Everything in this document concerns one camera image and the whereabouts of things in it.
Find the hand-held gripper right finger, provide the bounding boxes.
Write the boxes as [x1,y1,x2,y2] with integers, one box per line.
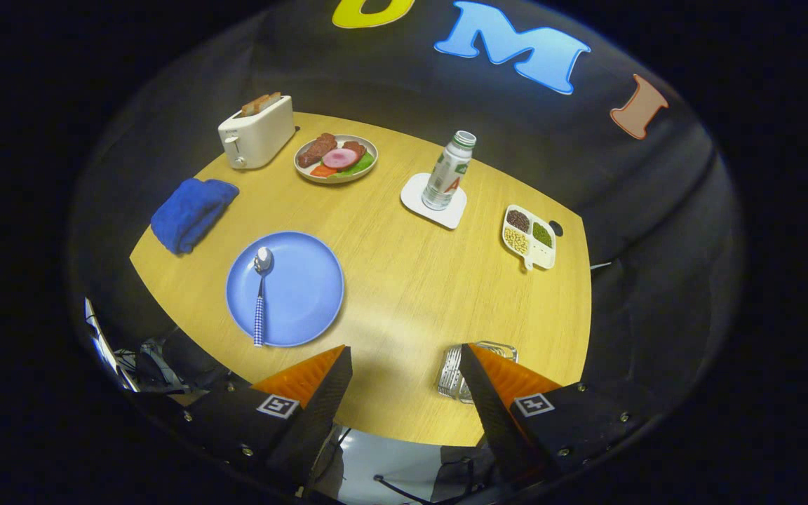
[459,342,657,492]

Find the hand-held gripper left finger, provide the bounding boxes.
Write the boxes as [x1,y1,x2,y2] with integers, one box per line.
[134,344,354,492]

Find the spoon with blue checked handle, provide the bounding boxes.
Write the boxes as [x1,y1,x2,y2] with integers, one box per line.
[252,246,274,348]

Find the blue round plate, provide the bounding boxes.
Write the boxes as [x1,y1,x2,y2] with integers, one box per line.
[226,231,345,348]

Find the white divided dish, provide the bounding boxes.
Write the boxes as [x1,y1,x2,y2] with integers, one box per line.
[501,204,558,271]

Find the white square coaster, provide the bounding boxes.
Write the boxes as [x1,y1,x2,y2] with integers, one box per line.
[400,173,468,230]

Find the white oval food plate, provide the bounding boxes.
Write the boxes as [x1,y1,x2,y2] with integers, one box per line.
[294,133,379,184]

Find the blue folded cloth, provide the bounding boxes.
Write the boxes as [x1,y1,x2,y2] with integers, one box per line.
[150,177,241,255]

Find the white drink bottle green label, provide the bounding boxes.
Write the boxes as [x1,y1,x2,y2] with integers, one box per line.
[422,130,477,211]

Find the pink ham slice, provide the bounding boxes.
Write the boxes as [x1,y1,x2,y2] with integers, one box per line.
[322,147,360,170]

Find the large brown meat piece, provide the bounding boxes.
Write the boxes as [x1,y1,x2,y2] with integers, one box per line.
[297,133,338,168]

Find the white toaster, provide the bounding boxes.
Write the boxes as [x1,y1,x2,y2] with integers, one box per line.
[217,95,297,170]

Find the metal wire cutlery basket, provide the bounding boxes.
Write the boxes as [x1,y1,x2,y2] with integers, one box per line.
[436,341,519,404]

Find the black floor cable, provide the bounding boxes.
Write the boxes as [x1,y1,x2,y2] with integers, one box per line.
[372,473,447,505]

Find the white metal rail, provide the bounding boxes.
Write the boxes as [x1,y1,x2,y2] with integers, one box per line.
[85,298,138,393]

